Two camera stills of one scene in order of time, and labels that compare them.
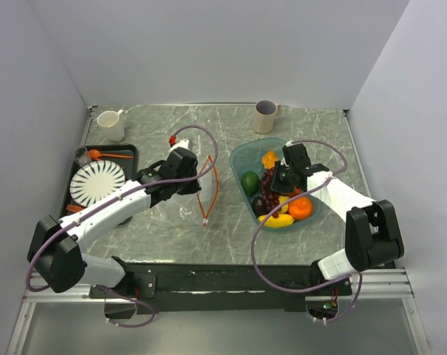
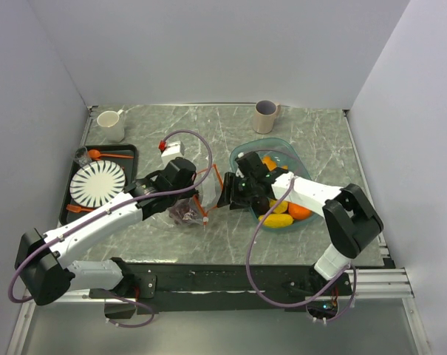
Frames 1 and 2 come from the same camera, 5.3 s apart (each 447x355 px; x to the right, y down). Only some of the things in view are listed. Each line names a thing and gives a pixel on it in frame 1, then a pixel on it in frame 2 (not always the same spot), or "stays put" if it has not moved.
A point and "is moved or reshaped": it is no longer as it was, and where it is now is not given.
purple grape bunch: [270, 198] is moved or reshaped
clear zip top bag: [208, 185] is moved or reshaped
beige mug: [266, 112] stays put
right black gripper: [278, 188] → [239, 203]
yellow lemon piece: [282, 200] stays put
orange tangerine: [300, 208] stays put
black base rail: [167, 287] stays put
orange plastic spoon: [95, 154] stays put
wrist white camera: [186, 143] → [173, 149]
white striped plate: [93, 180] stays put
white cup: [112, 125] stays put
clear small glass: [81, 156] stays put
